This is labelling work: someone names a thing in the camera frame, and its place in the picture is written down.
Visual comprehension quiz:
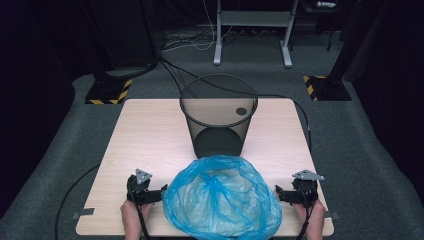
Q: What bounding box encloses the white cable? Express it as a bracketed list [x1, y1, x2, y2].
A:
[161, 0, 235, 53]

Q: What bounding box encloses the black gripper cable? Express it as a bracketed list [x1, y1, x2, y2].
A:
[295, 195, 316, 240]
[127, 181, 151, 240]

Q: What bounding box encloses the person's left hand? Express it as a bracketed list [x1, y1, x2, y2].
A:
[120, 199, 155, 240]

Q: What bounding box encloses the blue plastic garbage bag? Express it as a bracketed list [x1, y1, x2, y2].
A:
[161, 154, 284, 240]

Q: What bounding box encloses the black mesh wastebasket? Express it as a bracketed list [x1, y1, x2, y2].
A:
[179, 73, 259, 159]

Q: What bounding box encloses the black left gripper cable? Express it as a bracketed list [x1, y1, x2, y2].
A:
[127, 181, 151, 240]

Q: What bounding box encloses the grey metal desk frame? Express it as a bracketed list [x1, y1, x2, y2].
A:
[212, 0, 300, 69]

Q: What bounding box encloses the black floor cable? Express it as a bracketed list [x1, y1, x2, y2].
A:
[54, 162, 102, 240]

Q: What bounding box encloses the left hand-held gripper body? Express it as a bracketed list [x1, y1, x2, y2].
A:
[126, 168, 164, 206]

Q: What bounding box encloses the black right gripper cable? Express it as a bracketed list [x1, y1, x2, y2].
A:
[295, 195, 316, 240]

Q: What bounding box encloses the black cable bundle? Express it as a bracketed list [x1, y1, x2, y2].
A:
[159, 29, 216, 98]

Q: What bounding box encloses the person's right hand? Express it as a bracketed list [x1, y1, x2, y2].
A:
[293, 199, 327, 240]

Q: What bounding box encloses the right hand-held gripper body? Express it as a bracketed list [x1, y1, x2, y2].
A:
[288, 169, 325, 208]

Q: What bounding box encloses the black cable along table edge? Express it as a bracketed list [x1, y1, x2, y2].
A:
[257, 94, 313, 153]

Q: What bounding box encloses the black stand with striped base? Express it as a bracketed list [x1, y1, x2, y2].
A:
[302, 0, 392, 102]
[78, 0, 134, 106]

